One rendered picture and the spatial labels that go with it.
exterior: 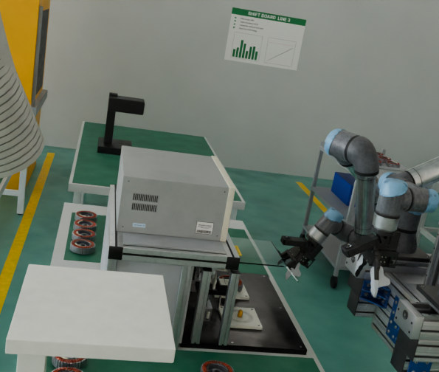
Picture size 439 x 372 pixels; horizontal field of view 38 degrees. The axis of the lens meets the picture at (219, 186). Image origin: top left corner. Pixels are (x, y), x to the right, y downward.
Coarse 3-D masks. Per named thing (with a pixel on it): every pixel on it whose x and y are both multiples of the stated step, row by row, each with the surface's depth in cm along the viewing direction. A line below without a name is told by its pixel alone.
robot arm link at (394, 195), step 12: (384, 180) 190; (396, 180) 190; (384, 192) 189; (396, 192) 187; (408, 192) 190; (384, 204) 189; (396, 204) 188; (408, 204) 190; (384, 216) 190; (396, 216) 190
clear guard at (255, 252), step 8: (232, 240) 244; (240, 240) 246; (248, 240) 247; (256, 240) 249; (240, 248) 237; (248, 248) 239; (256, 248) 240; (264, 248) 242; (272, 248) 243; (240, 256) 230; (248, 256) 231; (256, 256) 232; (264, 256) 234; (272, 256) 235; (280, 256) 236; (256, 264) 226; (264, 264) 227; (272, 264) 227; (280, 264) 229
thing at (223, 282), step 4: (220, 280) 241; (224, 280) 242; (228, 280) 243; (196, 284) 240; (216, 284) 243; (220, 284) 238; (224, 284) 239; (196, 288) 239; (216, 288) 240; (220, 288) 238; (224, 288) 238; (208, 292) 237; (212, 292) 238; (216, 292) 238; (220, 292) 238; (224, 292) 239; (208, 296) 239; (236, 296) 240
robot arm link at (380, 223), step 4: (376, 216) 192; (380, 216) 190; (376, 220) 192; (380, 220) 191; (384, 220) 190; (388, 220) 190; (392, 220) 190; (396, 220) 190; (376, 224) 192; (380, 224) 191; (384, 224) 190; (388, 224) 190; (392, 224) 190; (396, 224) 191; (376, 228) 192; (380, 228) 191; (384, 228) 190; (388, 228) 190; (392, 228) 190; (396, 228) 192
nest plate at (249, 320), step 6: (222, 306) 252; (222, 312) 247; (234, 312) 249; (246, 312) 250; (252, 312) 251; (234, 318) 244; (240, 318) 245; (246, 318) 246; (252, 318) 246; (258, 318) 247; (234, 324) 239; (240, 324) 240; (246, 324) 241; (252, 324) 242; (258, 324) 243
